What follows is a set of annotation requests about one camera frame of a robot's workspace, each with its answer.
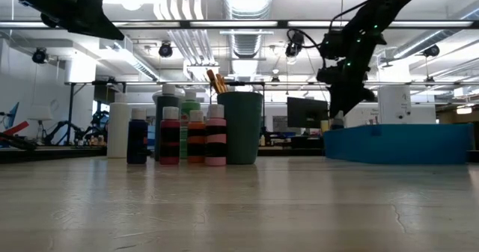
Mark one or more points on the yellow cup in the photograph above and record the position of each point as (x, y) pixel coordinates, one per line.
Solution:
(324, 126)

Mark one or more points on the red board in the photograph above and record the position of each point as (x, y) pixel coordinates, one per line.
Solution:
(20, 128)

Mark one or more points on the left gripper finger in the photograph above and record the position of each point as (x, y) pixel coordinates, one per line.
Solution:
(91, 20)

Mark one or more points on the orange paint bottle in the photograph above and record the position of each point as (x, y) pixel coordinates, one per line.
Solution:
(196, 140)

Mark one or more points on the white cylindrical column unit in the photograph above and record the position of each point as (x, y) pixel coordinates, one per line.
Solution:
(394, 106)

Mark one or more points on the black lab workbench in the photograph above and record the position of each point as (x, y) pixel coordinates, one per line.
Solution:
(56, 154)

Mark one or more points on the black lab robot arm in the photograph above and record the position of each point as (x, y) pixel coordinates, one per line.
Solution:
(63, 124)
(18, 141)

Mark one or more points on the pink paint bottle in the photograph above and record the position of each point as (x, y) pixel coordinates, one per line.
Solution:
(215, 140)

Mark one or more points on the blue plastic bin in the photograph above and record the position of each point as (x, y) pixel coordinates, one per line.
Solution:
(400, 145)

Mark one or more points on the green plastic cup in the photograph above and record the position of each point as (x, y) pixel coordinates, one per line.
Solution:
(239, 132)

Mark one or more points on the black computer monitor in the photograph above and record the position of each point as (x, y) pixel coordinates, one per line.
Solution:
(307, 113)

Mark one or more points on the blue paint bottle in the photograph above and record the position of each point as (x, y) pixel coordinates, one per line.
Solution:
(136, 143)

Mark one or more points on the blue board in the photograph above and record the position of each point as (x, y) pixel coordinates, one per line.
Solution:
(12, 113)

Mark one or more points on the black ceiling spotlight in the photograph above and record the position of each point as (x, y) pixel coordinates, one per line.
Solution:
(432, 51)
(293, 48)
(165, 50)
(39, 55)

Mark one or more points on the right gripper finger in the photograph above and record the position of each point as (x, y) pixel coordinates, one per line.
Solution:
(344, 104)

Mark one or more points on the red paint bottle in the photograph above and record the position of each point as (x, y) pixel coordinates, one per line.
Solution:
(170, 140)

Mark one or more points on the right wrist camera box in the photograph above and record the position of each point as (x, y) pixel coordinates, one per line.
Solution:
(327, 75)

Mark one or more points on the tall black bottle white cap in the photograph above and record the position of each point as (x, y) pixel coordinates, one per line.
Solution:
(167, 100)

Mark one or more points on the tall green paint bottle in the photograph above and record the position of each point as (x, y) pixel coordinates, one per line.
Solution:
(189, 104)

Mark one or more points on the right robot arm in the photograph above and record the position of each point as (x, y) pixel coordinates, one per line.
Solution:
(378, 12)

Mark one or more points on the black frame beam light strips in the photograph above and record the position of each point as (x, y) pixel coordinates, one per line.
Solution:
(224, 24)

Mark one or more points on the dark office desk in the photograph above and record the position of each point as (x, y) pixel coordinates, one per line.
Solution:
(307, 145)

